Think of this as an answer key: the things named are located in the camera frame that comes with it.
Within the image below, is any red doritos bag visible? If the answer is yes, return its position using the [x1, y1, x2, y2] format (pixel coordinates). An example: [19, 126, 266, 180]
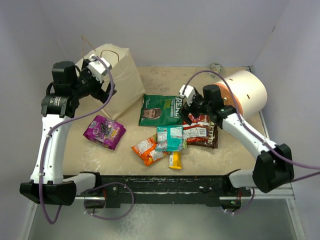
[182, 113, 210, 144]

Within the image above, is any teal snack packet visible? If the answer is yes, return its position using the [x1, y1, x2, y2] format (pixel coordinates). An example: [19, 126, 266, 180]
[155, 125, 187, 152]

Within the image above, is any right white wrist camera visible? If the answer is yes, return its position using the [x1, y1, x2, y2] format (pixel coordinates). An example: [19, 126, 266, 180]
[179, 85, 196, 106]

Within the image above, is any green chips bag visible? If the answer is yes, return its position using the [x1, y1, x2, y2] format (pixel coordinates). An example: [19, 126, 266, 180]
[138, 94, 183, 127]

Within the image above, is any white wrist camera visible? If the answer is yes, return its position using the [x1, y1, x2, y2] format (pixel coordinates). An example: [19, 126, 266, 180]
[88, 54, 113, 83]
[179, 85, 196, 106]

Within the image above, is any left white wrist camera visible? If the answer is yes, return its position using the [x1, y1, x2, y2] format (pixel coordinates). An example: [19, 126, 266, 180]
[88, 54, 113, 83]

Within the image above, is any small tape roll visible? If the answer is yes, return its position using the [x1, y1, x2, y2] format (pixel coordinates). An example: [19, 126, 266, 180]
[209, 62, 224, 76]

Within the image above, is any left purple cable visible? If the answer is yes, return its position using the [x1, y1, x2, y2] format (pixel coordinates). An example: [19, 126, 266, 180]
[38, 56, 135, 225]

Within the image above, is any yellow snack bar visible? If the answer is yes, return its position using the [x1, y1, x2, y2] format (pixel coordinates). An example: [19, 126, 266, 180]
[168, 151, 182, 170]

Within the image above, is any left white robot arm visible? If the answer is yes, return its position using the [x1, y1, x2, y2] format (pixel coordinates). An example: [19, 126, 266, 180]
[19, 55, 116, 206]

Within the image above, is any purple candy bag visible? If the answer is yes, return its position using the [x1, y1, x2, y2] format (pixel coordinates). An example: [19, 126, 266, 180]
[83, 115, 126, 150]

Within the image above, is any brown m&m's bag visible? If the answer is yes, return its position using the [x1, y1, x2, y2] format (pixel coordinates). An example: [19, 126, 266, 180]
[187, 121, 218, 149]

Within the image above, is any orange snack bag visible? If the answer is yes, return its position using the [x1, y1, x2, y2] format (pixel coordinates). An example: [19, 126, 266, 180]
[131, 134, 170, 167]

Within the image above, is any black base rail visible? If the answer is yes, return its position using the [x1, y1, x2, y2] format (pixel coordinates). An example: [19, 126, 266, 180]
[79, 175, 252, 208]

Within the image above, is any large cylindrical drum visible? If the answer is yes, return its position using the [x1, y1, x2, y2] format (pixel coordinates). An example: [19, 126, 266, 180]
[215, 70, 268, 119]

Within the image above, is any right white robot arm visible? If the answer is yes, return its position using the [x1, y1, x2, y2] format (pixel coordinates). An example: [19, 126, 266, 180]
[179, 84, 294, 196]

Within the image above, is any brown paper bag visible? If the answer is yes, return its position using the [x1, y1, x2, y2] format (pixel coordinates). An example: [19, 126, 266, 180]
[76, 36, 146, 120]

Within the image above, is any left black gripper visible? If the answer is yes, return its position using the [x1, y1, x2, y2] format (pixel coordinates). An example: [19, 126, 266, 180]
[71, 59, 116, 104]

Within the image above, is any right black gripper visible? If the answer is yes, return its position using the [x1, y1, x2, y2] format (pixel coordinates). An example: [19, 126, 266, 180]
[178, 91, 212, 126]

